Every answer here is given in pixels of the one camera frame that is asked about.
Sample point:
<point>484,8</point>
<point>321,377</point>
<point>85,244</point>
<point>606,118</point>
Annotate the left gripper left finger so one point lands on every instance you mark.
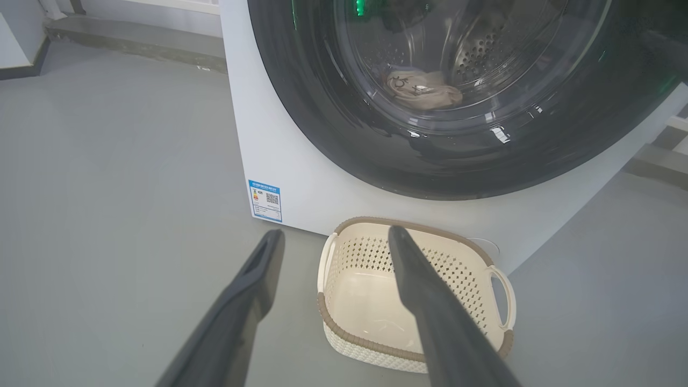
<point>236,328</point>

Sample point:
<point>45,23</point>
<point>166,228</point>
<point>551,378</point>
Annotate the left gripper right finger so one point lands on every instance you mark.
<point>441,333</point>

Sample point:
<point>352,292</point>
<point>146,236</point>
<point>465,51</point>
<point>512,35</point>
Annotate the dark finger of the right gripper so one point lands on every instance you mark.
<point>669,54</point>

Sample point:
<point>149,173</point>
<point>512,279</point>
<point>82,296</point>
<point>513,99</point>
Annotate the black round washer door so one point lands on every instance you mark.
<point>322,134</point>

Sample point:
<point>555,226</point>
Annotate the cream printed garment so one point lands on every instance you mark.
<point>424,91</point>

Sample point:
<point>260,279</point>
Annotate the cream perforated laundry basket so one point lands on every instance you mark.
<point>365,301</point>

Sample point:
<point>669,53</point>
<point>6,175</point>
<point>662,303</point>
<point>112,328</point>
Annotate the white washing machine body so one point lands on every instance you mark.
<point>290,161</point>

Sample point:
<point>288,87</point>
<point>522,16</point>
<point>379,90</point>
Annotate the round white drain cover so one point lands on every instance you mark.
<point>486,246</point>

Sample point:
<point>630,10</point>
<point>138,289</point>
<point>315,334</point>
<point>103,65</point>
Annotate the blue energy label sticker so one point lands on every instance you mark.
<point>265,200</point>

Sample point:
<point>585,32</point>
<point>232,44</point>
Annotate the steel perforated washer drum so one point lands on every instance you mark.
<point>484,54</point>

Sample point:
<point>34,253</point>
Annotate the white metal frame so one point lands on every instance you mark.
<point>678,134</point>

